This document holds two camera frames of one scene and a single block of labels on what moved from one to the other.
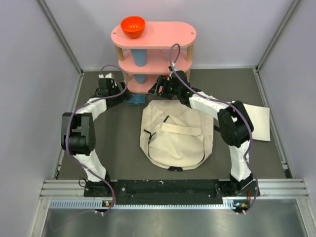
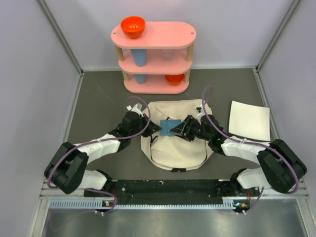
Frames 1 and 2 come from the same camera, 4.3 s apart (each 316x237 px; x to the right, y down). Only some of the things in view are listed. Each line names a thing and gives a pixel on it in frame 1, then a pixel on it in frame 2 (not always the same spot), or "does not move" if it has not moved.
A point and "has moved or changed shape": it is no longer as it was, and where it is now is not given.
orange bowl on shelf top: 133,26 does not move
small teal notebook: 138,98 has moved or changed shape
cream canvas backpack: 174,136 does not move
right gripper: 161,81 -> 181,129
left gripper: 122,98 -> 152,127
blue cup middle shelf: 139,56 does not move
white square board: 260,116 does not move
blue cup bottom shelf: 140,78 does not move
